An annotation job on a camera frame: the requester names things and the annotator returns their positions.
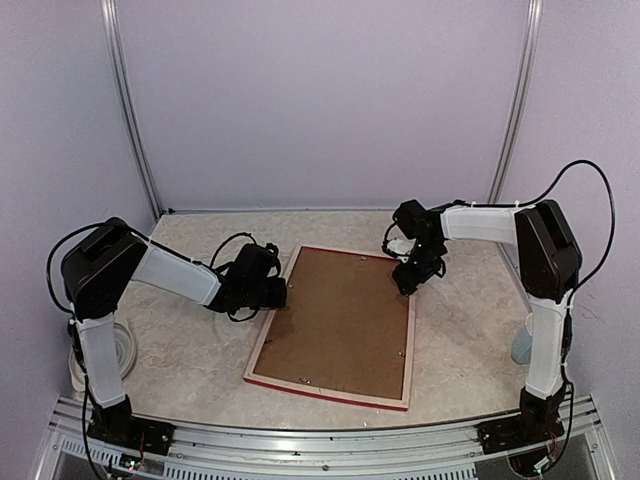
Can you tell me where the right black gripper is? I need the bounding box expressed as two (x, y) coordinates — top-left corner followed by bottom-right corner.
(393, 239), (444, 294)

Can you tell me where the red wooden picture frame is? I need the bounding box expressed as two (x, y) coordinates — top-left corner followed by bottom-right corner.
(243, 244), (417, 412)

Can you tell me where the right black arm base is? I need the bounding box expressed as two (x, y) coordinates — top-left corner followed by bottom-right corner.
(477, 385), (566, 454)

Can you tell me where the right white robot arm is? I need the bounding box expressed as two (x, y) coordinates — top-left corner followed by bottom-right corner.
(382, 200), (582, 400)

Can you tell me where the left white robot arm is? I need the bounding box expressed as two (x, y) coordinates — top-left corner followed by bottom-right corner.
(61, 217), (287, 445)

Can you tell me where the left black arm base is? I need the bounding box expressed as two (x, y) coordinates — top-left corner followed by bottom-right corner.
(88, 396), (175, 456)

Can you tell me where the white plate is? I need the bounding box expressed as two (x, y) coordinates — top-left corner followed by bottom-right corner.
(68, 321), (138, 393)

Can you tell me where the light blue paper cup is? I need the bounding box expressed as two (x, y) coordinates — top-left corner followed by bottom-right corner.
(511, 325), (533, 365)

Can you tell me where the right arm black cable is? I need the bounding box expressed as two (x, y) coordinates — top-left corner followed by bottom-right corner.
(452, 159), (615, 289)

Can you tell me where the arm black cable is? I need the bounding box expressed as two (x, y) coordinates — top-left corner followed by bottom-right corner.
(452, 159), (615, 289)
(45, 223), (111, 314)

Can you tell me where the right aluminium corner post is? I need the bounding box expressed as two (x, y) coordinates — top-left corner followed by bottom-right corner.
(487, 0), (543, 204)

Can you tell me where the aluminium corner post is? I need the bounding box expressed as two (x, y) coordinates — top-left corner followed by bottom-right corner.
(100, 0), (163, 220)
(487, 0), (543, 204)

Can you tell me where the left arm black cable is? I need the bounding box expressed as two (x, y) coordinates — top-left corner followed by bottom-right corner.
(45, 223), (111, 314)

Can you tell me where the aluminium front rail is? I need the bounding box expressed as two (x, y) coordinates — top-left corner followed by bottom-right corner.
(37, 394), (614, 480)

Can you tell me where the left aluminium corner post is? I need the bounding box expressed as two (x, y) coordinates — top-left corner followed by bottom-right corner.
(100, 0), (163, 220)

